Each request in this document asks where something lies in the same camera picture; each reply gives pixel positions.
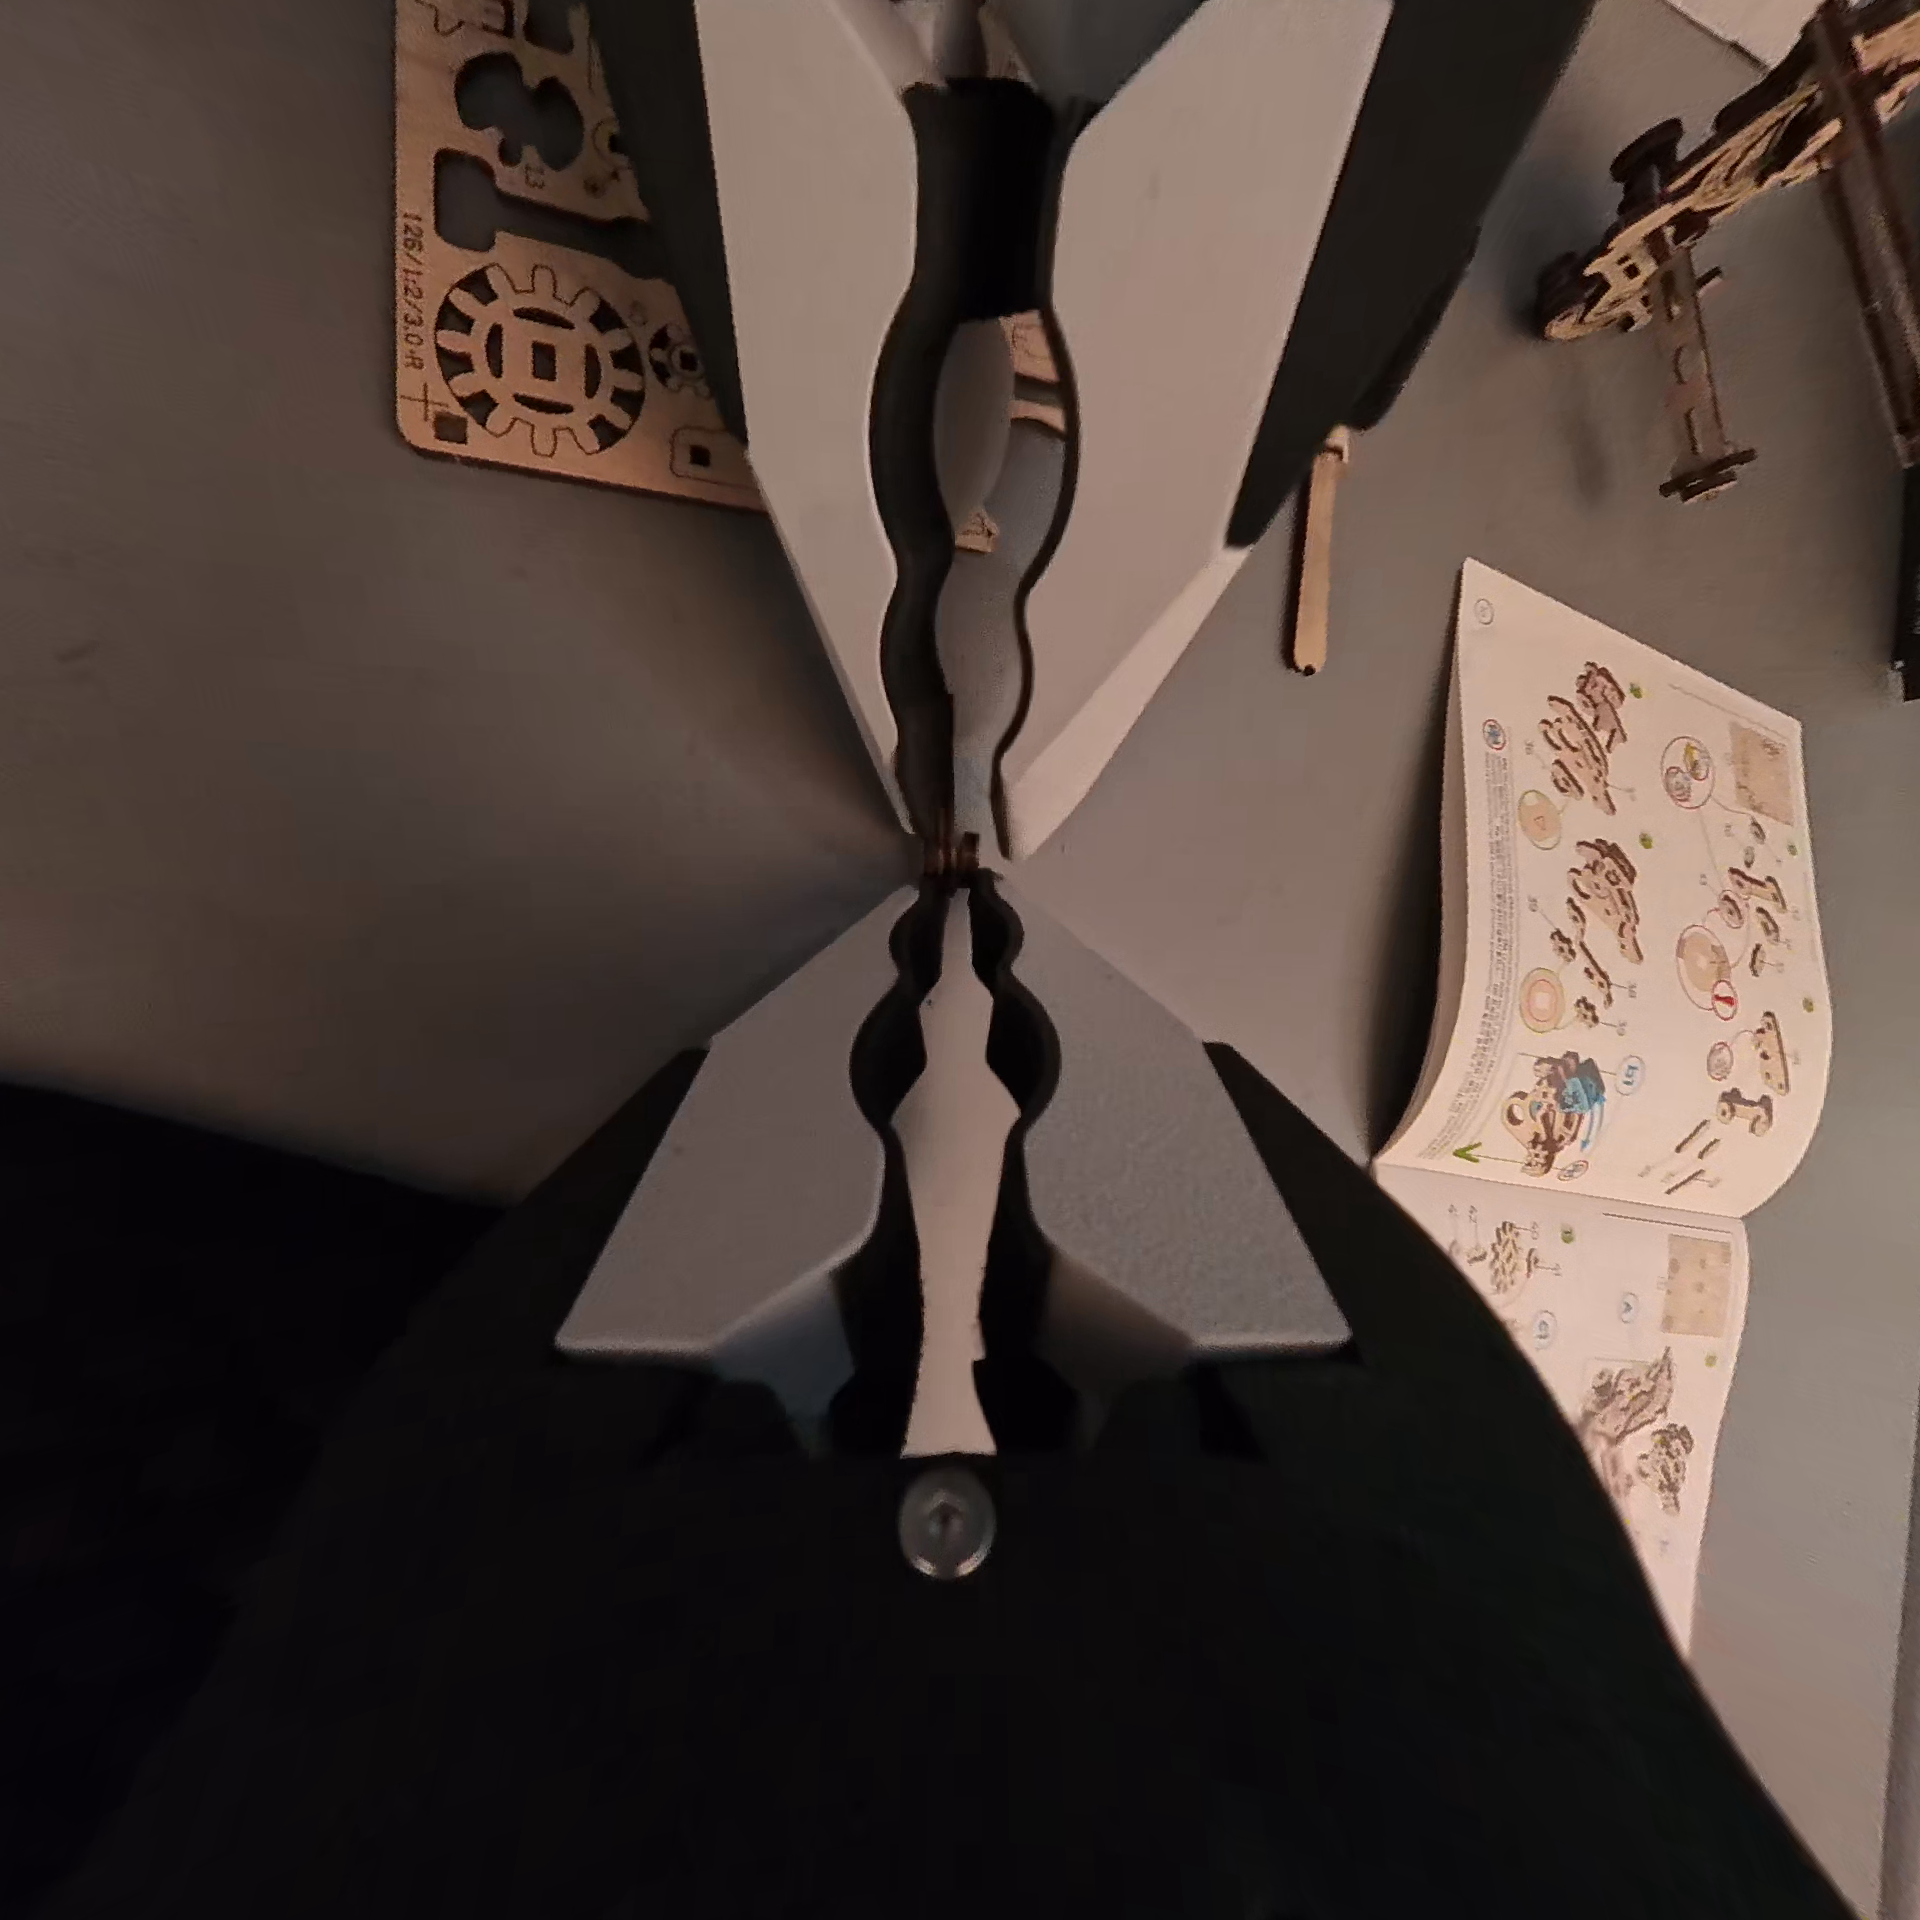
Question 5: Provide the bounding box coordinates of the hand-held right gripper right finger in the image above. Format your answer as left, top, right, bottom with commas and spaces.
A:
969, 884, 1354, 1454

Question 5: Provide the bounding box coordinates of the partly built wooden model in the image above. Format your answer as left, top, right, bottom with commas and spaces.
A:
1534, 0, 1920, 505

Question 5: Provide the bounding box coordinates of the flat wooden stick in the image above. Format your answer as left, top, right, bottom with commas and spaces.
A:
1284, 423, 1354, 680

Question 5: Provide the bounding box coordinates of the open instruction booklet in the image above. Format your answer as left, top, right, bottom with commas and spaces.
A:
1368, 558, 1844, 1660

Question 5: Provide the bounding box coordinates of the laser-cut wooden parts sheet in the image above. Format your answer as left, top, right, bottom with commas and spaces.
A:
393, 0, 770, 515

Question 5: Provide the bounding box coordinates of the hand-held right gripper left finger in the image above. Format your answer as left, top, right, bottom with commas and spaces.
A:
556, 883, 950, 1454

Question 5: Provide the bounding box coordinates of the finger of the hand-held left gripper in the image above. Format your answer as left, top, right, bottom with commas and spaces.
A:
696, 0, 988, 837
982, 0, 1389, 860

